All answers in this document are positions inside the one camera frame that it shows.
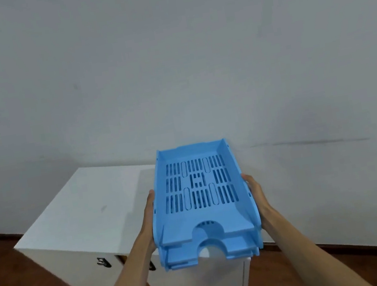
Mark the person's right hand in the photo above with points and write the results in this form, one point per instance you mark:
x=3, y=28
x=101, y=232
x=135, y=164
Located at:
x=263, y=204

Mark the person's left hand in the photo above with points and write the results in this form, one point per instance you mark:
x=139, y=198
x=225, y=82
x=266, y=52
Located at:
x=146, y=228

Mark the person's left thumb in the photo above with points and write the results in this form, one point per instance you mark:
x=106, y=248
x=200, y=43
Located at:
x=150, y=207

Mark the person's right thumb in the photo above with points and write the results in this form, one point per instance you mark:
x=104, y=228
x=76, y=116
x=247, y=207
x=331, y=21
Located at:
x=251, y=187

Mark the blue plastic letter tray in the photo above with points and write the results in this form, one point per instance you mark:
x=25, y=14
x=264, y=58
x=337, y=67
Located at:
x=178, y=257
x=199, y=189

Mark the person's right forearm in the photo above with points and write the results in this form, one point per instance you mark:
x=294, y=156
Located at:
x=310, y=257

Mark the white cabinet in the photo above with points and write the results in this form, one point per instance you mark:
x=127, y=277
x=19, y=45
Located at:
x=85, y=214

